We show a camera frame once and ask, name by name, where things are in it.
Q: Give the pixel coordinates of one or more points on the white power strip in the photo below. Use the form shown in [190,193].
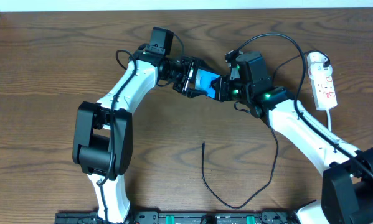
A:
[322,86]

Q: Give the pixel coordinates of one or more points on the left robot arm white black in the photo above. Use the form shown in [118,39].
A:
[103,140]

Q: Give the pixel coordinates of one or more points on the Galaxy smartphone blue screen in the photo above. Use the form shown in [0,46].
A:
[203,82]

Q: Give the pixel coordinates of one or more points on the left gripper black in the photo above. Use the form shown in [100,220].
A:
[185,76]

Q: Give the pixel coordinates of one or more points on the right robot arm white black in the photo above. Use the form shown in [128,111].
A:
[346,171]

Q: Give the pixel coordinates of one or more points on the white USB wall charger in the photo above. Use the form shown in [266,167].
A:
[316,62]

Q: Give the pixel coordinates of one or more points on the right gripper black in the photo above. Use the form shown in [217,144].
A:
[223,89]

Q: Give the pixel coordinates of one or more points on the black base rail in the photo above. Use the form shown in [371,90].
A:
[152,217]

